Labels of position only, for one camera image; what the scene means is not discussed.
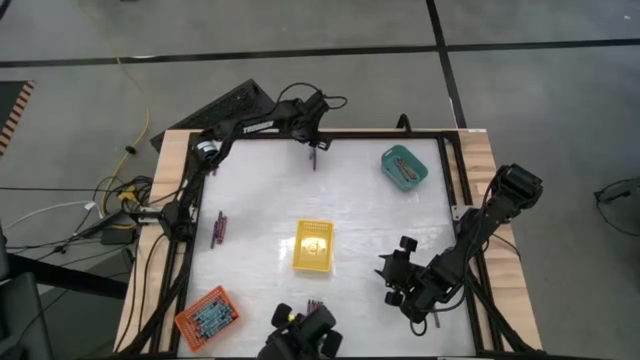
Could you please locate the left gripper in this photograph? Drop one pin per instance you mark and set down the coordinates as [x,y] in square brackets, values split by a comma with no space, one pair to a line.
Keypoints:
[305,120]

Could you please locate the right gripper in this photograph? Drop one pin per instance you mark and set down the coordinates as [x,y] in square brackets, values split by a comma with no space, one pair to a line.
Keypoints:
[407,277]

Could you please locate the crayons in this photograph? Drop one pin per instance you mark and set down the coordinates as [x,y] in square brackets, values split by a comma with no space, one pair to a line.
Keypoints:
[409,169]

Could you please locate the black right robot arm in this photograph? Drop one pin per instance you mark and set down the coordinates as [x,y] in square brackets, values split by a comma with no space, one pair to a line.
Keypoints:
[480,235]

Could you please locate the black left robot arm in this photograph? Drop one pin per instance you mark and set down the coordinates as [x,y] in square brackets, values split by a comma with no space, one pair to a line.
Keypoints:
[257,127]

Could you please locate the yellow plastic basket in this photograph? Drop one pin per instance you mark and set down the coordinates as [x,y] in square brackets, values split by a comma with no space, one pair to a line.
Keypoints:
[320,260]

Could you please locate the black keyboard on floor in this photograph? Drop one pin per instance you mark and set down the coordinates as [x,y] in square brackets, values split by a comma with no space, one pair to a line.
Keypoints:
[225,110]

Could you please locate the teal plastic basket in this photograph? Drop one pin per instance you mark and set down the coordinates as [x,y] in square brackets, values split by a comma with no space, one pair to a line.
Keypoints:
[390,160]

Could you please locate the black hook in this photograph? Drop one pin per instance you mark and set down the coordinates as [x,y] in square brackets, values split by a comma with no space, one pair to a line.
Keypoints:
[402,122]

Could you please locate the orange plastic basket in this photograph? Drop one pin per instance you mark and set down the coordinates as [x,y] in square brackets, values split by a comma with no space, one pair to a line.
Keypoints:
[189,334]

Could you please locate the black power adapter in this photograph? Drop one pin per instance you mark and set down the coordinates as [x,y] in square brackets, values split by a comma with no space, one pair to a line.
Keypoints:
[117,236]

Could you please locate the black mat with striped edge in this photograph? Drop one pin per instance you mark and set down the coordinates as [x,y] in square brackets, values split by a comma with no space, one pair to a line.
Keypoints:
[10,110]

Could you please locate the silver metal bracket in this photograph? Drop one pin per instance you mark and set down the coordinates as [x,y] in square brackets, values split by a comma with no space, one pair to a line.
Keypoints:
[457,212]

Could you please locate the black frame beam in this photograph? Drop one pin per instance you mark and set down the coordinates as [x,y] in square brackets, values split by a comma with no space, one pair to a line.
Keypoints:
[75,280]

